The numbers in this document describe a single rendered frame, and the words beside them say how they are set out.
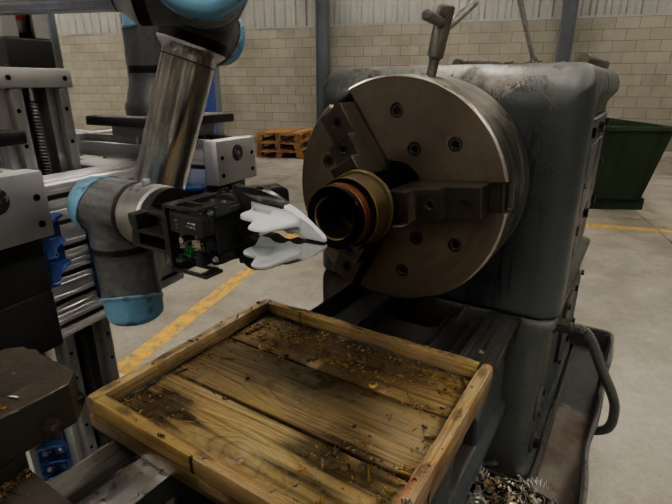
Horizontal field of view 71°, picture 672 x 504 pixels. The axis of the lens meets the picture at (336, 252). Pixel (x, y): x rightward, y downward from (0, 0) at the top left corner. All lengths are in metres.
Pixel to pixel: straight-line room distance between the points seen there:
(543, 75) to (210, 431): 0.64
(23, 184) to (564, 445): 1.04
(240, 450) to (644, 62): 10.85
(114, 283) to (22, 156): 0.42
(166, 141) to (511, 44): 10.22
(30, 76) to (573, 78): 0.88
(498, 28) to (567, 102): 10.05
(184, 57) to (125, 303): 0.34
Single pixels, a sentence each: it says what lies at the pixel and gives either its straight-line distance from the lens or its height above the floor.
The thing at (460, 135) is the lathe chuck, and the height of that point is 1.16.
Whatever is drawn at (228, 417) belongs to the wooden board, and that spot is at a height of 0.89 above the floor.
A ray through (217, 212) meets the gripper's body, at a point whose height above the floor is 1.11.
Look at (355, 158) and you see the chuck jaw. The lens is 0.60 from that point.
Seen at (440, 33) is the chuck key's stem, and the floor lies 1.29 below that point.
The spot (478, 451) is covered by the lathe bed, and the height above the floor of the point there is 0.71.
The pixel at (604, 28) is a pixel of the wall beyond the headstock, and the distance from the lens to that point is 10.97.
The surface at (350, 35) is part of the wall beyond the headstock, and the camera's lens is 11.17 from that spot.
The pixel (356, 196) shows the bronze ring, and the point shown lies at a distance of 0.53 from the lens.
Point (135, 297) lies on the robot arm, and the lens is 0.66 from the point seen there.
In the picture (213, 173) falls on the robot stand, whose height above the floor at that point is 1.05.
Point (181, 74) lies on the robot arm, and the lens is 0.72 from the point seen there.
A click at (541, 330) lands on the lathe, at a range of 0.83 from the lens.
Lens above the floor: 1.22
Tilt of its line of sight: 20 degrees down
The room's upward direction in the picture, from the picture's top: straight up
